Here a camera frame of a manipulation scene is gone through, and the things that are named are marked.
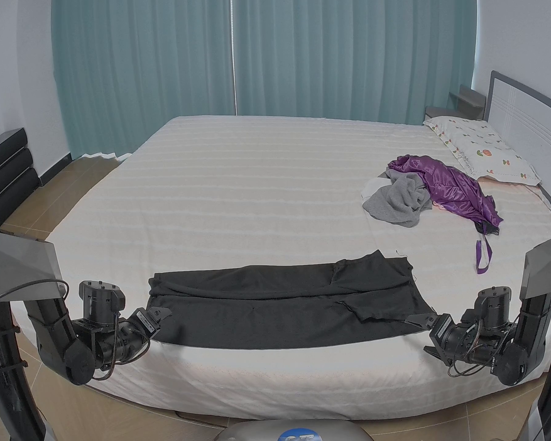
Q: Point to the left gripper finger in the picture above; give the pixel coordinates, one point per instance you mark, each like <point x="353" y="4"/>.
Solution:
<point x="158" y="315"/>

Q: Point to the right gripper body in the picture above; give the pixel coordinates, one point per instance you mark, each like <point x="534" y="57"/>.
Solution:
<point x="454" y="342"/>

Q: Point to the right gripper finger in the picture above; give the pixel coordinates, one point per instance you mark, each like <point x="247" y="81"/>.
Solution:
<point x="438" y="356"/>
<point x="424" y="321"/>

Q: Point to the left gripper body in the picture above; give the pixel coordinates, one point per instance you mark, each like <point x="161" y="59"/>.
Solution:
<point x="137" y="336"/>

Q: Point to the black T-shirt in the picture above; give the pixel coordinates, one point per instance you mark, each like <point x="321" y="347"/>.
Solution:
<point x="280" y="306"/>

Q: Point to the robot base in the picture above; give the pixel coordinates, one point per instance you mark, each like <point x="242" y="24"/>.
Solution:
<point x="257" y="432"/>

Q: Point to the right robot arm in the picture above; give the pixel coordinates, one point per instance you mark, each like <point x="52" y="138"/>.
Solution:
<point x="532" y="333"/>

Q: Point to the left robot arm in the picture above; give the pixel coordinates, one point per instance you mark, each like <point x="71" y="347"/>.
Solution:
<point x="50" y="333"/>

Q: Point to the bed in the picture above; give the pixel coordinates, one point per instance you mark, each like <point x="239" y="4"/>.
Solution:
<point x="257" y="177"/>

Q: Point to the pink garment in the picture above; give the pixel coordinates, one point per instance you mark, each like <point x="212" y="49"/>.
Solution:
<point x="440" y="206"/>

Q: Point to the grey knit garment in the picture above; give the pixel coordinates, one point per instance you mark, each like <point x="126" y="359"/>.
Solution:
<point x="395" y="202"/>

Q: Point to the purple satin garment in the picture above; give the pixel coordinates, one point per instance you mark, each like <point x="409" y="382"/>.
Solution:
<point x="454" y="184"/>

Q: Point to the white garment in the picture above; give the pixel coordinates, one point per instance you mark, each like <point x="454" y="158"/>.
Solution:
<point x="372" y="189"/>

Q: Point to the white printed pillow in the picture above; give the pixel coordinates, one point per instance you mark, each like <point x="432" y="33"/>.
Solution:
<point x="482" y="147"/>

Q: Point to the black chest of drawers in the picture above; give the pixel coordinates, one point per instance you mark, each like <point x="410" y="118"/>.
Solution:
<point x="7" y="177"/>

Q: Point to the grey bedside table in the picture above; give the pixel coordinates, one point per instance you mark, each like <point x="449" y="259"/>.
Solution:
<point x="466" y="99"/>

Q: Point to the blue-green curtain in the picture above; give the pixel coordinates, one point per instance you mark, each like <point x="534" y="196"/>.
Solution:
<point x="142" y="62"/>
<point x="358" y="48"/>

